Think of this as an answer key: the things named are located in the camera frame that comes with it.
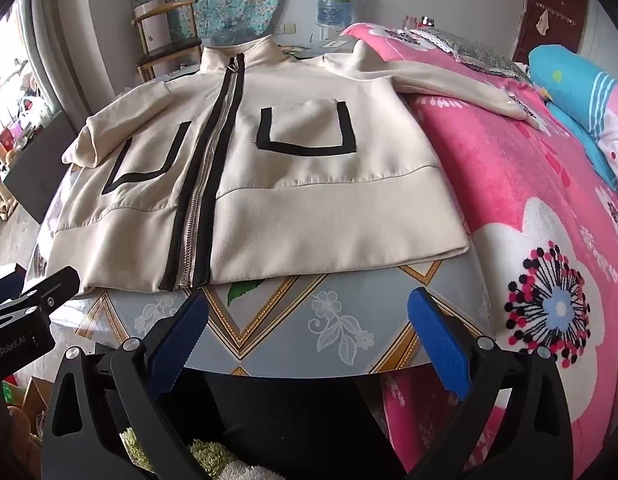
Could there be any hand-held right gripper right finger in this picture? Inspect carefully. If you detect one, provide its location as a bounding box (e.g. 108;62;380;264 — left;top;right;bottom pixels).
408;287;574;480

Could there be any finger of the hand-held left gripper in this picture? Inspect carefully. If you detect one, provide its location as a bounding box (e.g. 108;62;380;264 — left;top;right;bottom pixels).
0;267;81;333

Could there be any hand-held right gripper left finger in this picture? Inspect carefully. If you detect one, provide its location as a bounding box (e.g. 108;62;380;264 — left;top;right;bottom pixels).
39;290;210;480

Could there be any blue striped pillow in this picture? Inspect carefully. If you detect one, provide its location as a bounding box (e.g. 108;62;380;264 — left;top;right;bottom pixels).
529;44;618;191

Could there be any silver sequin cloth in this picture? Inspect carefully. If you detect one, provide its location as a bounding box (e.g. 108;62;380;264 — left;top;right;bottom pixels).
414;27;530;81

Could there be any grey curtain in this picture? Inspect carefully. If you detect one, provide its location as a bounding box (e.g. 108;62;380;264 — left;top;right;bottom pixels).
32;0;140;111

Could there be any white red plastic bag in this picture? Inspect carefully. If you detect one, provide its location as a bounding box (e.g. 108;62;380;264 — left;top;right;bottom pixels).
18;96;55;128

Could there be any grey board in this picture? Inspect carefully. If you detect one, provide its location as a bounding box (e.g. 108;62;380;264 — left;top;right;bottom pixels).
2;100;80;211

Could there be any cream jacket with black trim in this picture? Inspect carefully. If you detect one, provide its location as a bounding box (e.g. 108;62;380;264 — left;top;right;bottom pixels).
54;35;544;293

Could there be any wooden chair with black seat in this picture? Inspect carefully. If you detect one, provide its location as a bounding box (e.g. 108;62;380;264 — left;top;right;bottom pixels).
130;0;205;81

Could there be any white box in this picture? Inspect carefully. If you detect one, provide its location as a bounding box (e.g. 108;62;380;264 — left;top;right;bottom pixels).
142;2;172;48

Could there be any pink floral blanket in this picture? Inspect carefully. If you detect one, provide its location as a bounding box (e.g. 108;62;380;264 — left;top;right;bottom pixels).
339;22;618;480

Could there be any cardboard box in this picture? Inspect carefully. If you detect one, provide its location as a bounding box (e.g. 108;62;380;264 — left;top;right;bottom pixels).
22;377;55;426

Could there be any fluffy green white robe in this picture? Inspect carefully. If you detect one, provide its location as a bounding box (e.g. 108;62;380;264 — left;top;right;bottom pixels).
119;427;270;480

